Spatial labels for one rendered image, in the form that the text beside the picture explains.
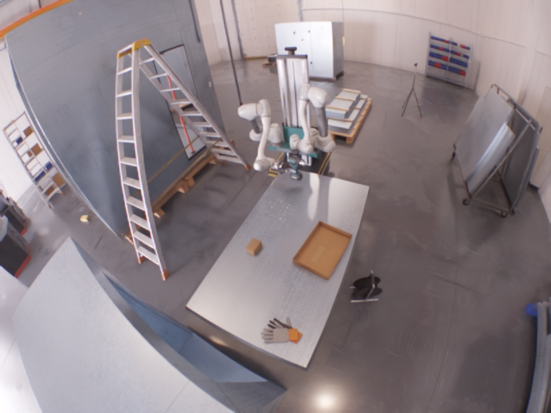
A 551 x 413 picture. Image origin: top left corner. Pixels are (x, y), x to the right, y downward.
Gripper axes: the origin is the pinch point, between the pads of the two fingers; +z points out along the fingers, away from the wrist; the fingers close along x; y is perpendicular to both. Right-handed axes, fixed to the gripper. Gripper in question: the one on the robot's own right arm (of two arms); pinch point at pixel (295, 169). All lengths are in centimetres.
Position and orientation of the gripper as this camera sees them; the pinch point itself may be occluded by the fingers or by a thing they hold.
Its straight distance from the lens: 219.0
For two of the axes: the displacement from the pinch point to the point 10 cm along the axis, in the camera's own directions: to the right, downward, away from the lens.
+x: 4.9, -6.7, 5.6
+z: 8.7, 2.9, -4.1
